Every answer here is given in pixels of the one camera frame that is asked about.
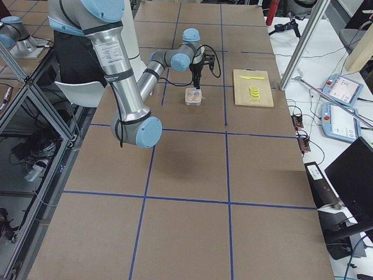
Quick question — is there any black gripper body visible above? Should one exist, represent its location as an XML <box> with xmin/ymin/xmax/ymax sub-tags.
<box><xmin>189</xmin><ymin>62</ymin><xmax>203</xmax><ymax>76</ymax></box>

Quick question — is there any clear plastic egg box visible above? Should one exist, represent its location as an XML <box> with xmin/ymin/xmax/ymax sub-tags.
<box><xmin>185</xmin><ymin>87</ymin><xmax>202</xmax><ymax>106</ymax></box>

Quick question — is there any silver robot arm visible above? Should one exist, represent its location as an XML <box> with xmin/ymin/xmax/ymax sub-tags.
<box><xmin>48</xmin><ymin>1</ymin><xmax>204</xmax><ymax>148</ymax></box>
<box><xmin>1</xmin><ymin>16</ymin><xmax>49</xmax><ymax>58</ymax></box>

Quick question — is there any black box with label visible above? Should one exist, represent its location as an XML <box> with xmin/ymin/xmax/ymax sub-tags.
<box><xmin>304</xmin><ymin>162</ymin><xmax>344</xmax><ymax>210</ymax></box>

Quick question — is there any wooden cutting board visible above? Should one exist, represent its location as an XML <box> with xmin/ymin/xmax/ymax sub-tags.
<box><xmin>233</xmin><ymin>69</ymin><xmax>274</xmax><ymax>107</ymax></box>

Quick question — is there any yellow plastic knife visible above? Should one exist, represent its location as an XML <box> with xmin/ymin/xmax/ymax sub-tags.
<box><xmin>240</xmin><ymin>75</ymin><xmax>266</xmax><ymax>81</ymax></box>

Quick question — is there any red fire extinguisher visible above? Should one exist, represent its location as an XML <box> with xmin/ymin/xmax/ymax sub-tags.
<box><xmin>266</xmin><ymin>0</ymin><xmax>280</xmax><ymax>26</ymax></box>

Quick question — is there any orange electronics board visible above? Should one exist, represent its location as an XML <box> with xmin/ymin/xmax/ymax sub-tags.
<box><xmin>291</xmin><ymin>115</ymin><xmax>304</xmax><ymax>130</ymax></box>

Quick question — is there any upper teach pendant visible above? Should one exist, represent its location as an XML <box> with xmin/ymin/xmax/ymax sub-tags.
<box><xmin>322</xmin><ymin>73</ymin><xmax>364</xmax><ymax>107</ymax></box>

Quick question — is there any teach pendant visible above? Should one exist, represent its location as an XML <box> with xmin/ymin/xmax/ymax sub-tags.
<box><xmin>321</xmin><ymin>103</ymin><xmax>361</xmax><ymax>143</ymax></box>
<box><xmin>322</xmin><ymin>73</ymin><xmax>364</xmax><ymax>107</ymax></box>

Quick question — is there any lower teach pendant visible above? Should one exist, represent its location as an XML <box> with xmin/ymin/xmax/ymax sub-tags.
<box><xmin>321</xmin><ymin>103</ymin><xmax>361</xmax><ymax>143</ymax></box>

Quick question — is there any black laptop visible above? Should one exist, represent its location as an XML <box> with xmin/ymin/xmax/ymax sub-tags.
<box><xmin>325</xmin><ymin>137</ymin><xmax>372</xmax><ymax>221</ymax></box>

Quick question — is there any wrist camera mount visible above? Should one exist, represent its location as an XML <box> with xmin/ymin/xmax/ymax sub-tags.
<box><xmin>203</xmin><ymin>54</ymin><xmax>215</xmax><ymax>71</ymax></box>

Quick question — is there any black camera cable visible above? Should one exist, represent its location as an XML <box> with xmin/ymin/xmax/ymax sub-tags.
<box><xmin>159</xmin><ymin>44</ymin><xmax>221</xmax><ymax>87</ymax></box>

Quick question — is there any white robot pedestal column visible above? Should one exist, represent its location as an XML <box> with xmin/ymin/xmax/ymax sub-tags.
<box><xmin>121</xmin><ymin>0</ymin><xmax>146</xmax><ymax>75</ymax></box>

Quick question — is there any aluminium frame post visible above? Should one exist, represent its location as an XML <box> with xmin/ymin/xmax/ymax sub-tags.
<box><xmin>279</xmin><ymin>0</ymin><xmax>330</xmax><ymax>91</ymax></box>

